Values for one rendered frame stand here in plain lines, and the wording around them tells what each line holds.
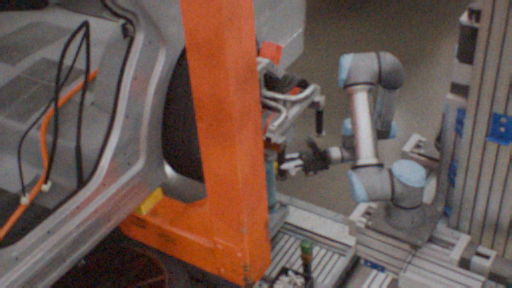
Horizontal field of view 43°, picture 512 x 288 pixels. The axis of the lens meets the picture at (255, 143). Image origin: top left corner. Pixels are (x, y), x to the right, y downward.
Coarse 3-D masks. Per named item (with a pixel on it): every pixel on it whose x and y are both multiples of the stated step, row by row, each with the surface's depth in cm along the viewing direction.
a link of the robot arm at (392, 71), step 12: (384, 60) 234; (396, 60) 237; (384, 72) 234; (396, 72) 236; (384, 84) 241; (396, 84) 240; (384, 96) 248; (396, 96) 249; (384, 108) 254; (384, 120) 259; (384, 132) 266; (396, 132) 269
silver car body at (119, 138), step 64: (0, 0) 362; (64, 0) 399; (128, 0) 233; (256, 0) 303; (0, 64) 311; (64, 64) 305; (128, 64) 245; (0, 128) 284; (64, 128) 269; (128, 128) 252; (0, 192) 272; (64, 192) 270; (128, 192) 258; (0, 256) 215; (64, 256) 237
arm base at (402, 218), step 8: (392, 200) 236; (392, 208) 237; (400, 208) 234; (408, 208) 233; (416, 208) 233; (424, 208) 239; (384, 216) 242; (392, 216) 237; (400, 216) 235; (408, 216) 234; (416, 216) 235; (424, 216) 238; (392, 224) 238; (400, 224) 236; (408, 224) 236; (416, 224) 236
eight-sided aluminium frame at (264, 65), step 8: (264, 64) 279; (272, 64) 284; (264, 72) 281; (272, 72) 287; (280, 72) 294; (280, 104) 312; (288, 104) 310; (264, 152) 312; (272, 152) 311; (272, 160) 311
